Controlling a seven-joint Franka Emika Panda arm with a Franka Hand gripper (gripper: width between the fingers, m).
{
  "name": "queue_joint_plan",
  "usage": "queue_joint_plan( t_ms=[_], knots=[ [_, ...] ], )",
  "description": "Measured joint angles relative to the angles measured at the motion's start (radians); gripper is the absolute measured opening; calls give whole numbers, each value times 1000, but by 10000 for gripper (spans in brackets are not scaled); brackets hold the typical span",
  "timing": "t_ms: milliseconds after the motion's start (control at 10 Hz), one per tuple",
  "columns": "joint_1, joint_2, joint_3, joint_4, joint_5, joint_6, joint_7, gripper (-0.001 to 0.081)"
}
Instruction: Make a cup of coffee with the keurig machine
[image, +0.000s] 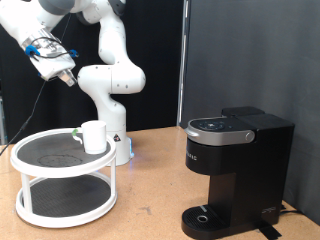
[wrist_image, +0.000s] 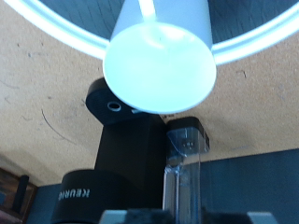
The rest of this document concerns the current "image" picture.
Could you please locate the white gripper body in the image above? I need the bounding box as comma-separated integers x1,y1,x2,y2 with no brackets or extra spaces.
34,49,77,82

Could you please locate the white mug green taped handle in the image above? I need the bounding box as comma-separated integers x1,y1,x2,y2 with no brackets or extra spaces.
71,120,109,156

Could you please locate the black Keurig coffee machine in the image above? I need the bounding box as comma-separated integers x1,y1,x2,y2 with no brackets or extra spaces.
181,106,296,240
181,0,320,226

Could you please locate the white two-tier turntable shelf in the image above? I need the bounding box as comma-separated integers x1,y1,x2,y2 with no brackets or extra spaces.
9,127,119,229

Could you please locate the black backdrop curtain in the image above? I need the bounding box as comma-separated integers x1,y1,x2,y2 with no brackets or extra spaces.
0,0,185,146

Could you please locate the black tape strip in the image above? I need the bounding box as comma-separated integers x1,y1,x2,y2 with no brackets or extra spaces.
255,220,283,240

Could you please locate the blue cable clip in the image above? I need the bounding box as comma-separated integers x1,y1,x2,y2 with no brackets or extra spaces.
24,45,41,58

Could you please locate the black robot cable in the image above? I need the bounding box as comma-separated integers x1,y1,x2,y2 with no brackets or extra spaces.
0,13,80,157

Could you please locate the gray metal frame post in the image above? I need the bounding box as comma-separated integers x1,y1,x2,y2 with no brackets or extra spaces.
0,95,7,146

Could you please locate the black power cord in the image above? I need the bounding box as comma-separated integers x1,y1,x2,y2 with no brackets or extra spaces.
279,203,304,217

